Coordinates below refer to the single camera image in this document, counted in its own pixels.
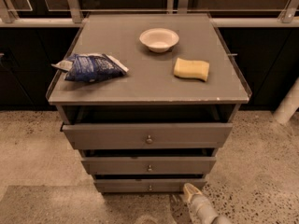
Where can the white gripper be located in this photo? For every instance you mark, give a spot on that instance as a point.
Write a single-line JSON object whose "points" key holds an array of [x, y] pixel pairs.
{"points": [[199, 202]]}

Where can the grey bottom drawer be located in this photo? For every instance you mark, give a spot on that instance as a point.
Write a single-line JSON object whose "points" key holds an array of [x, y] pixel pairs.
{"points": [[145, 183]]}

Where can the grey drawer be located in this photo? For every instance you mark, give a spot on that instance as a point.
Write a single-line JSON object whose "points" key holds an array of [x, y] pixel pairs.
{"points": [[195, 161], [147, 127], [145, 183]]}

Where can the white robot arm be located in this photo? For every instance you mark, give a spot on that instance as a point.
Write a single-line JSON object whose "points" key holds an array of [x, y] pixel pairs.
{"points": [[218, 220]]}

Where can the grey top drawer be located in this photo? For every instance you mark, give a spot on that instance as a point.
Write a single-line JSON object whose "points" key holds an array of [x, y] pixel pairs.
{"points": [[147, 127]]}

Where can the grey middle drawer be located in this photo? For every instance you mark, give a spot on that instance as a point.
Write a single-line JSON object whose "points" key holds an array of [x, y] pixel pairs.
{"points": [[195, 161]]}

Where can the grey drawer cabinet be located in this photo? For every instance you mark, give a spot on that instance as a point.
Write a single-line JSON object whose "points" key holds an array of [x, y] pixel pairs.
{"points": [[151, 79]]}

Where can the yellow sponge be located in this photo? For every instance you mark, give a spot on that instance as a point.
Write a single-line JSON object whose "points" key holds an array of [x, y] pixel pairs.
{"points": [[191, 69]]}

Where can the white pipe leg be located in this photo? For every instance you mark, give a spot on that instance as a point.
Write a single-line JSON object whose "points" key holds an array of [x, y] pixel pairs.
{"points": [[288, 105]]}

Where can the white bowl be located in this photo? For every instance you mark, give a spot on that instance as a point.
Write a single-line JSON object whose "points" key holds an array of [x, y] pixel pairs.
{"points": [[159, 40]]}

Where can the blue chip bag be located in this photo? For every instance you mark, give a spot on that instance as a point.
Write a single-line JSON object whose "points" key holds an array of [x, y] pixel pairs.
{"points": [[91, 67]]}

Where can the metal railing frame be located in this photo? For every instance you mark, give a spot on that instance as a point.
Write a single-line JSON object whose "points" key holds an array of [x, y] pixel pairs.
{"points": [[223, 13]]}

